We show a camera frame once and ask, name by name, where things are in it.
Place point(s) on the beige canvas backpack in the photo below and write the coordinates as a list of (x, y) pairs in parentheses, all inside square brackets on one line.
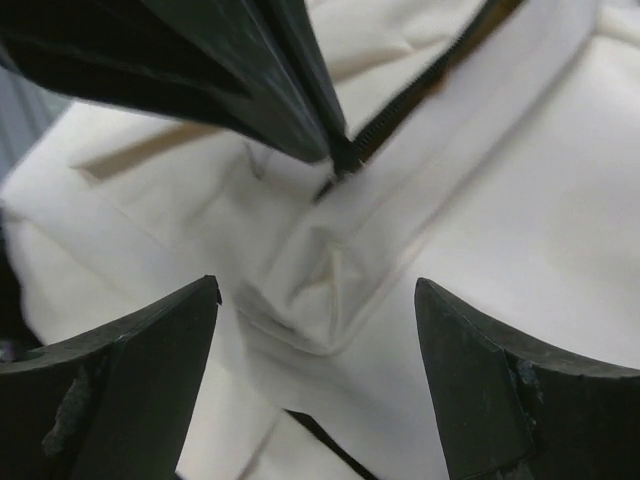
[(514, 184)]

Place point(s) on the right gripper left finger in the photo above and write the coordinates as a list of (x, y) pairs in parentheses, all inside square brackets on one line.
[(114, 402)]

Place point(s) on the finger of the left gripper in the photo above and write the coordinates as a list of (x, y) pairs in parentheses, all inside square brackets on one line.
[(309, 64), (221, 63)]

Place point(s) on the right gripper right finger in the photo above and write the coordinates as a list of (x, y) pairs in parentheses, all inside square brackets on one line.
[(509, 406)]

